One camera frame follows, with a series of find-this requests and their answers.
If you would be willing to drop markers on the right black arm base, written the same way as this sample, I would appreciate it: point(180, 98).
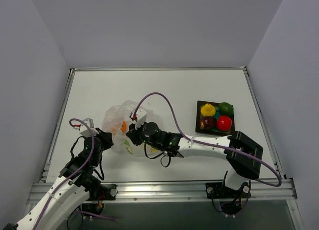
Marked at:
point(217, 190)

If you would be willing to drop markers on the aluminium front rail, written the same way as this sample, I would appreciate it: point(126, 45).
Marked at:
point(192, 191)

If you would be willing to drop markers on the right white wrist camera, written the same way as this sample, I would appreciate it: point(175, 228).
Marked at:
point(138, 117)

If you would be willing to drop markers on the translucent printed plastic bag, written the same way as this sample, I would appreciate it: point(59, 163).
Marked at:
point(117, 120)

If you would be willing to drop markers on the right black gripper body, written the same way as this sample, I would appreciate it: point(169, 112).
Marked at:
point(133, 135)

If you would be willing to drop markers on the black teal square tray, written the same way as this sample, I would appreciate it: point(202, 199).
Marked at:
point(213, 131)

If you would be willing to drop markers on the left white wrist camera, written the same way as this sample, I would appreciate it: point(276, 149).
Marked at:
point(86, 128)

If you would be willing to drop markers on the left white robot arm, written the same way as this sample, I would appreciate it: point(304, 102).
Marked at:
point(75, 185)

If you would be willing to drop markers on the yellow fake lemon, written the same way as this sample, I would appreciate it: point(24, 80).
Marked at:
point(208, 110)

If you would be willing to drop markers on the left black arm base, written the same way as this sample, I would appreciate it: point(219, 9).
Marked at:
point(103, 192)

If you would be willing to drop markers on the green fake lime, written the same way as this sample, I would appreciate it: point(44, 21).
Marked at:
point(226, 109)

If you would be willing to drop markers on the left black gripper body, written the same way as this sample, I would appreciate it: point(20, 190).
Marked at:
point(106, 137)

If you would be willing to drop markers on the orange fake persimmon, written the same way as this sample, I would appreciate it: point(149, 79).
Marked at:
point(119, 128)

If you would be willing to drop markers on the dark red fake fruit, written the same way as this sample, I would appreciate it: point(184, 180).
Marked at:
point(207, 123)

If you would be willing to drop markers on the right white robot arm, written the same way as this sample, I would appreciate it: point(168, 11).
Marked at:
point(242, 153)

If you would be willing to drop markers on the red fake apple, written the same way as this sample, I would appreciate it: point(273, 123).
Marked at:
point(224, 123)

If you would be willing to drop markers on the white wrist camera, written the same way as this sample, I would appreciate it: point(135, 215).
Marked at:
point(86, 128)
point(138, 117)

